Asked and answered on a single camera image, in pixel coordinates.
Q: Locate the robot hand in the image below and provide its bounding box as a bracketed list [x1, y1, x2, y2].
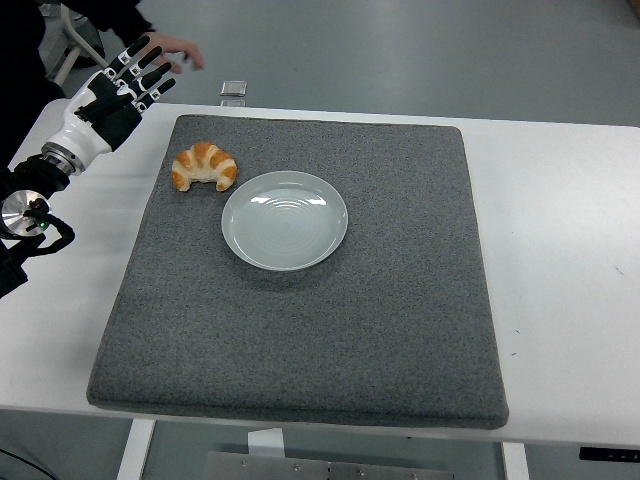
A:
[48, 33, 178, 162]

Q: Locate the croissant bread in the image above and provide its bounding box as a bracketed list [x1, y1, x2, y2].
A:
[171, 141, 239, 193]

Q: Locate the white round plate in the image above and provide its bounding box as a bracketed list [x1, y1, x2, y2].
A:
[221, 170, 350, 273]

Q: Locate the grey metal plate with screws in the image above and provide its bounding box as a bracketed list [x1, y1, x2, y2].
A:
[205, 451, 456, 480]

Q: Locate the grey office chair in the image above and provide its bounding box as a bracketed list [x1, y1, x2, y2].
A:
[37, 0, 109, 85]

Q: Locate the person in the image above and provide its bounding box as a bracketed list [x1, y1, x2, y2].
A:
[0, 0, 156, 169]

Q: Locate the person's hand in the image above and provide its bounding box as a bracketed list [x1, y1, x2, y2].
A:
[147, 32, 206, 76]

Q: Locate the grey felt mat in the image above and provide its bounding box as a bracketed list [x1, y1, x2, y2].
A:
[86, 114, 510, 431]

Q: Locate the white table leg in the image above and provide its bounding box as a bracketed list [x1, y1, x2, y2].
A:
[501, 442, 530, 480]
[115, 419, 157, 480]

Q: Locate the black table control panel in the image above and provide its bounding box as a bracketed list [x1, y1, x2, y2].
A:
[578, 446, 640, 462]

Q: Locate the black floor cable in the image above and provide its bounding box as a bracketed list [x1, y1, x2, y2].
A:
[0, 448, 41, 480]

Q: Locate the white table bracket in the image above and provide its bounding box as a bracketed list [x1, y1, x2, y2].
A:
[247, 428, 286, 457]

